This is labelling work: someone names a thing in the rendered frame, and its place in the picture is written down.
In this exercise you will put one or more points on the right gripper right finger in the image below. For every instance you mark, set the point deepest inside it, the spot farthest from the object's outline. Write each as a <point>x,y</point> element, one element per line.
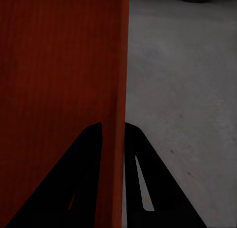
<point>172,207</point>

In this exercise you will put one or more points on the storage box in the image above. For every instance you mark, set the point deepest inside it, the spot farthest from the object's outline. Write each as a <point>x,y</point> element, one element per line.
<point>63,68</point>

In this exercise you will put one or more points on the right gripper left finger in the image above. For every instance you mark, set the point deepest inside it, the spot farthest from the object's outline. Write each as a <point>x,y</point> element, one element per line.
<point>67,197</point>

